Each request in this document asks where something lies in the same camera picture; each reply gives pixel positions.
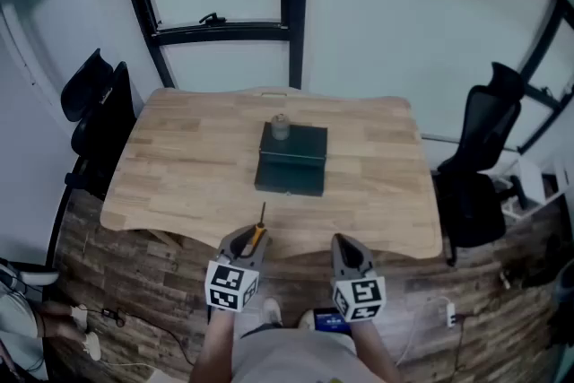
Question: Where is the white cable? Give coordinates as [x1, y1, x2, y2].
[396, 295, 450, 367]

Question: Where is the orange handled screwdriver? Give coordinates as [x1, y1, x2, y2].
[248, 201, 268, 248]

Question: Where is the clear glass jar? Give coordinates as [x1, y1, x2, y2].
[270, 113, 291, 142]

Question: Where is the person's left forearm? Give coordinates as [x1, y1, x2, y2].
[189, 307, 238, 383]

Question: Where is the black office chair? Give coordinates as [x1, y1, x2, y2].
[60, 48, 138, 202]
[431, 61, 526, 268]

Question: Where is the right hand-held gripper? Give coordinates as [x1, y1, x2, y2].
[330, 233, 387, 323]

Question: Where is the phone with blue screen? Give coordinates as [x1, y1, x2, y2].
[312, 307, 352, 334]

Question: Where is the black window frame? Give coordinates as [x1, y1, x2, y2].
[110, 0, 311, 91]

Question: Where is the person's beige shirt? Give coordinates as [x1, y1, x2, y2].
[230, 324, 361, 383]

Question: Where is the thin black floor cable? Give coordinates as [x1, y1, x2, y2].
[84, 306, 195, 368]

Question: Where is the person's shoe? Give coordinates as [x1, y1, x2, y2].
[263, 297, 284, 328]
[297, 309, 317, 331]

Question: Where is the person's right shoe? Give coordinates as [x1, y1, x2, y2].
[297, 309, 317, 331]

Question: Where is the dark green metal box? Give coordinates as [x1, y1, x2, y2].
[258, 121, 329, 170]

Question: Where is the white shelf unit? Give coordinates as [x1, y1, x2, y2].
[499, 155, 574, 220]

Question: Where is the dark blue box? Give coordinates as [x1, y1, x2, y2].
[254, 160, 326, 198]

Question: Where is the person's left shoe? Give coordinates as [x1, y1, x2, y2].
[263, 297, 284, 328]

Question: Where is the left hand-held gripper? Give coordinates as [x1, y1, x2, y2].
[204, 224, 273, 311]

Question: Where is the person's right forearm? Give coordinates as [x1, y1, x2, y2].
[348, 318, 401, 383]

